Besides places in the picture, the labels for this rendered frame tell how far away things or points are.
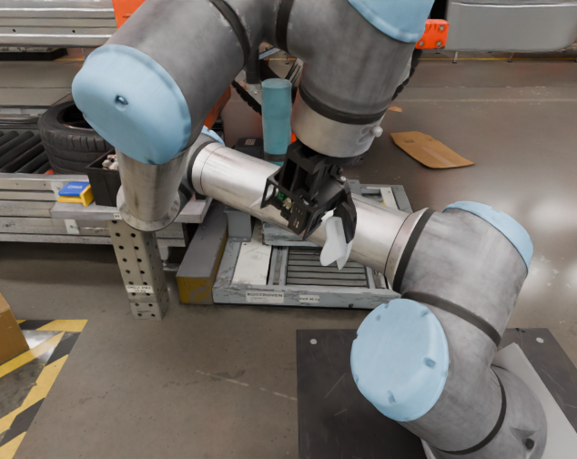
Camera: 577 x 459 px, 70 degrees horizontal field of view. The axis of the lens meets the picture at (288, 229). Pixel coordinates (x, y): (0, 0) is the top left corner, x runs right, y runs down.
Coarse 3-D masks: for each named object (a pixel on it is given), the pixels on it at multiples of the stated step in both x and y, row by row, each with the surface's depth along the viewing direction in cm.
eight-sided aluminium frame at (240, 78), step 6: (408, 66) 121; (240, 72) 125; (408, 72) 122; (240, 78) 126; (402, 78) 123; (240, 84) 127; (246, 90) 128; (258, 90) 128; (252, 96) 129; (258, 96) 129; (258, 102) 130
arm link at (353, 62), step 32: (320, 0) 32; (352, 0) 30; (384, 0) 30; (416, 0) 30; (288, 32) 34; (320, 32) 33; (352, 32) 32; (384, 32) 31; (416, 32) 33; (320, 64) 35; (352, 64) 34; (384, 64) 34; (320, 96) 37; (352, 96) 36; (384, 96) 37
